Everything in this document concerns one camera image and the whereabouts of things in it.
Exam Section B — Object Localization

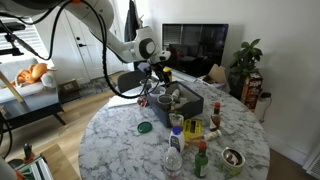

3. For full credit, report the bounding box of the small white lying bottle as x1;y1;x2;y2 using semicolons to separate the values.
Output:
203;129;223;142

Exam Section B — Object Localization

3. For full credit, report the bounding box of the open cardboard box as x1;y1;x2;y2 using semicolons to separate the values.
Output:
199;63;228;86

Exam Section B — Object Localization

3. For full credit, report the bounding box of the green sauce bottle red cap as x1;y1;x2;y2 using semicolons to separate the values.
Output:
194;140;210;179

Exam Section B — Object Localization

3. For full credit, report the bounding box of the black flat screen television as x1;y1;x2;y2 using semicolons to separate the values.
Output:
161;23;230;78

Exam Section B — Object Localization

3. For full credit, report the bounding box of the brown sauce bottle red cap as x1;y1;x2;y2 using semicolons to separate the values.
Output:
209;101;222;132

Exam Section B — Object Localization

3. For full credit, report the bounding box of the green potted plant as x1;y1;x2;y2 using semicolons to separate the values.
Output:
228;38;264;99

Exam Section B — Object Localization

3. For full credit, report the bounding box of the wooden side table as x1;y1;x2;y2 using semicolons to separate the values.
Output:
39;143;81;180

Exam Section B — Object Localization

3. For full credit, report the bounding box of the yellow flat box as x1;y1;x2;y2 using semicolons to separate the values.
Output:
182;118;204;141

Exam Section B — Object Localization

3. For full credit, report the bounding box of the orange stuffed toy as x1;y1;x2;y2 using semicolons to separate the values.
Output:
9;62;58;89

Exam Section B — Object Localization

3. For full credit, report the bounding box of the yellow lid vitamin bottle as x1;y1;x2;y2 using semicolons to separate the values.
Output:
163;67;173;84

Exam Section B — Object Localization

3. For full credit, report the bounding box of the white floor vent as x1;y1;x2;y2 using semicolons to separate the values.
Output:
301;149;320;180

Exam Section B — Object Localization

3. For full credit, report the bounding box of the green round lid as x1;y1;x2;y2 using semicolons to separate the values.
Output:
137;121;154;134

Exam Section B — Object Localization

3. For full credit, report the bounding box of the white green striped box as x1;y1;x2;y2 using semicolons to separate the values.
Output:
14;155;54;180

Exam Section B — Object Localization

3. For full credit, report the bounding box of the black chair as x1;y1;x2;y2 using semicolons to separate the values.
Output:
117;69;149;94

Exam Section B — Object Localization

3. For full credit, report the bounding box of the white lotion bottle blue cap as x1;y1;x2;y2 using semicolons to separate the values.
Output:
168;125;186;154

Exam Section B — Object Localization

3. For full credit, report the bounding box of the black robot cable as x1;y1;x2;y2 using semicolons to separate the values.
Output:
0;0;162;100

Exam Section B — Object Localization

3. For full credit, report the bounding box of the dark hanging coat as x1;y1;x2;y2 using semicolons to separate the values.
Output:
124;0;142;43

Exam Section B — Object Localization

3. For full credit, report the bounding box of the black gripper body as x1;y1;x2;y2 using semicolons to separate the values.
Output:
147;61;168;80

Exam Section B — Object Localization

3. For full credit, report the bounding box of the black camera stand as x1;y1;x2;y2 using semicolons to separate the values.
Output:
0;21;27;57

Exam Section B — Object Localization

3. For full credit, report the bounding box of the orange black game box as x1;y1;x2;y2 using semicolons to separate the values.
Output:
240;71;264;113

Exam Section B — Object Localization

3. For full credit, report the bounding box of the black power adapter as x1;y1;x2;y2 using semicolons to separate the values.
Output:
259;91;273;124

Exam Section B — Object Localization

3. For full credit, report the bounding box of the silver metal cup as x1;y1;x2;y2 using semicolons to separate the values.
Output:
157;93;174;113

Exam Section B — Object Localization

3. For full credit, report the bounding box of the light wooden block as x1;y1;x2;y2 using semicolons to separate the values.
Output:
184;133;204;146

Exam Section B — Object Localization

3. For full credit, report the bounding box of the white door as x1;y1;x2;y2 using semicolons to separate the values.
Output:
64;9;125;83

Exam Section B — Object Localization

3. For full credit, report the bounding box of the open tin can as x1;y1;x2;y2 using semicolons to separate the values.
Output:
220;147;246;178

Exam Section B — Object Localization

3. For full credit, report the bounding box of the grey daybed black frame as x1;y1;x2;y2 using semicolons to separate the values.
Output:
0;56;68;134

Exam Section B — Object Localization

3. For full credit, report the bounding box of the clear plastic water bottle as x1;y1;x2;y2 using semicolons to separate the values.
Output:
164;146;184;180

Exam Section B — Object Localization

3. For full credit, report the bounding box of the small glass jar with plant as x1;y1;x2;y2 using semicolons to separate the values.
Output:
168;111;185;128

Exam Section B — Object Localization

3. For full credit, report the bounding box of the navy blue open box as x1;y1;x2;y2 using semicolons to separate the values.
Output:
146;80;205;129

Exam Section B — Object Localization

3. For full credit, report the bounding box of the red white snack packet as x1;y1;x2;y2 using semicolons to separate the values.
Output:
138;95;150;108

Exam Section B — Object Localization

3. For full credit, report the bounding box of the grey floor rug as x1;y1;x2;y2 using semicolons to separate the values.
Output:
58;77;118;104

